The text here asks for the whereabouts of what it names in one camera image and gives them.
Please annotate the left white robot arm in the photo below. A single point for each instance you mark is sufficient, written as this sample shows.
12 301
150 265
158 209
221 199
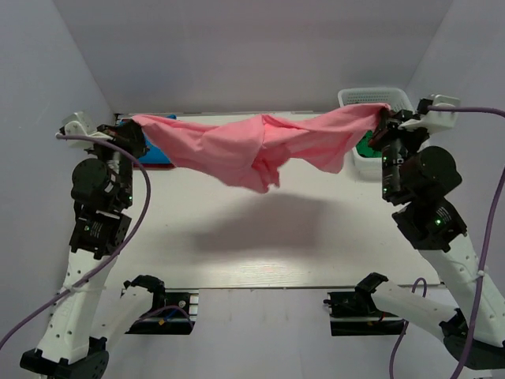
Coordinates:
75 345

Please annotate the folded red t shirt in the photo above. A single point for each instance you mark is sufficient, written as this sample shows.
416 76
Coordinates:
154 166

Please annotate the white plastic basket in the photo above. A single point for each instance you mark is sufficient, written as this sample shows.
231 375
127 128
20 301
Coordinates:
370 169

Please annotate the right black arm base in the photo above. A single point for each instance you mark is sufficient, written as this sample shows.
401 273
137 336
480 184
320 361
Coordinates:
350 317

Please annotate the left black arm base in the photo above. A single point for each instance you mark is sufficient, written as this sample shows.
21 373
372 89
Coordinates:
172 314

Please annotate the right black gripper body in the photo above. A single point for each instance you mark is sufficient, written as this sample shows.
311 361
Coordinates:
404 142

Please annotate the pink t shirt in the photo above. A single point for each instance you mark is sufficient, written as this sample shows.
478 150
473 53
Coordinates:
249 153

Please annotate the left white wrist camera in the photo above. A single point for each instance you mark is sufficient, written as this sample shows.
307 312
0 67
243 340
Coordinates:
80 124

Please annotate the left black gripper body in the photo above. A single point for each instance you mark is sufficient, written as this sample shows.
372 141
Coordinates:
137 148

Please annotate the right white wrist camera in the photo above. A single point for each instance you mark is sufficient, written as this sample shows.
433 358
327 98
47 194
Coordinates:
436 114

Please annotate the folded blue t shirt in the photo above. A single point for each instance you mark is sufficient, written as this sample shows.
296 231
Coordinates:
154 153

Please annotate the green t shirt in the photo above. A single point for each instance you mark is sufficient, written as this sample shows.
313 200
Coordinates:
363 150

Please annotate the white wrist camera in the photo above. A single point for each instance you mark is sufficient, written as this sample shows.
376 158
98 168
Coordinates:
436 114
80 124

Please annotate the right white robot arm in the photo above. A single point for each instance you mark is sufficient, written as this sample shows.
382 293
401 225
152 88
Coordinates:
418 179

